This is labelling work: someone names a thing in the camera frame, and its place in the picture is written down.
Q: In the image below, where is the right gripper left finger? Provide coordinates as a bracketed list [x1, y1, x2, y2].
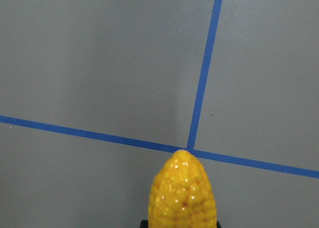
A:
[140, 220, 149, 228]

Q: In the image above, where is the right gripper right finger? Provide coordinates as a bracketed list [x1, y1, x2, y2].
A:
[216, 221, 222, 228]

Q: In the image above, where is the yellow plastic corn cob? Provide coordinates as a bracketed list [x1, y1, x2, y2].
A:
[148, 150, 217, 228]

